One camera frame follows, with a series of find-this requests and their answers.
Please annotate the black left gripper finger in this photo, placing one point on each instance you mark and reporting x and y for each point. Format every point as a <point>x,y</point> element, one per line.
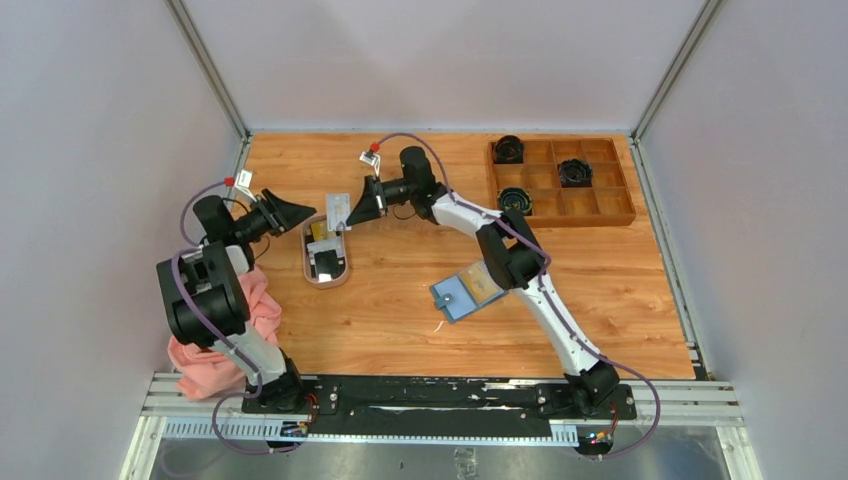
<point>290,216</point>
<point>272,202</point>

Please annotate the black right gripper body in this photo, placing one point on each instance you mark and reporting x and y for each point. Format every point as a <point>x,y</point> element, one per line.
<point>396,192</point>

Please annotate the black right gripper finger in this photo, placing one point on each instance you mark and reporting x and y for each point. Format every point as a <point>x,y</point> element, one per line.
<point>373,187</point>
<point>371,206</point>

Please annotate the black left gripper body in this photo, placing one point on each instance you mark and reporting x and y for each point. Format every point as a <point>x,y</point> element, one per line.
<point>255,225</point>

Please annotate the silver card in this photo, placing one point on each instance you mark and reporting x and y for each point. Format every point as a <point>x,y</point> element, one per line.
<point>337,211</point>

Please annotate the black VIP card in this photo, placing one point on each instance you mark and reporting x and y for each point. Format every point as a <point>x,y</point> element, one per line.
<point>328,266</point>

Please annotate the blue leather card holder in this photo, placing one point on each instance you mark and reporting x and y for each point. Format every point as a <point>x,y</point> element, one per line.
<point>453,300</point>

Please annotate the gold card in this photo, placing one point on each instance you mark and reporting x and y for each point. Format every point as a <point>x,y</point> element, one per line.
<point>479,284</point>

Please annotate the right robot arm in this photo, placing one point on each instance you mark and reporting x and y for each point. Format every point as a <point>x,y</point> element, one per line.
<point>515,261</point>

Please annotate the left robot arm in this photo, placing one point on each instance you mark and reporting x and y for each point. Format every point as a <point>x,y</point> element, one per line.
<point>206,306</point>

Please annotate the black blue rosette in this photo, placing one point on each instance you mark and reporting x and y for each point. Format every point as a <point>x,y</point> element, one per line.
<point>515,199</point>

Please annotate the black rosette top left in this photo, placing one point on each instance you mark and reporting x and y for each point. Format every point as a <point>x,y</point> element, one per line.
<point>509,149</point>

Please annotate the pink cloth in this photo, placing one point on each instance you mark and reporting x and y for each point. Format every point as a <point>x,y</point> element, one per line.
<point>205,372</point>

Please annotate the black rosette middle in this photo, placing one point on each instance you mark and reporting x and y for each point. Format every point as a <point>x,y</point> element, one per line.
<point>575,173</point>

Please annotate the wooden compartment tray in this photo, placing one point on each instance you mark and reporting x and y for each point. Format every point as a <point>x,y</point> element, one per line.
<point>607,203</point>

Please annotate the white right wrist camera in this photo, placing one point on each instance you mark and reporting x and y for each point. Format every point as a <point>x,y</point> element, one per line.
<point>373,160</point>

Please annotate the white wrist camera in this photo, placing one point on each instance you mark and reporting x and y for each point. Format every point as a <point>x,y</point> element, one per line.
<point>373,160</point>
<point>242,184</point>

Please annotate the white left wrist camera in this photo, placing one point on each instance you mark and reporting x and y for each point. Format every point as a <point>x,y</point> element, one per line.
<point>242,184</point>

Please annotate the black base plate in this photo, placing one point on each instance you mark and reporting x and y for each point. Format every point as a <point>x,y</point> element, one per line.
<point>409,406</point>

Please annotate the aluminium frame rail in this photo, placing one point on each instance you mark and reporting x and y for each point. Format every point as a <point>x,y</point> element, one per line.
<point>678,403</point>

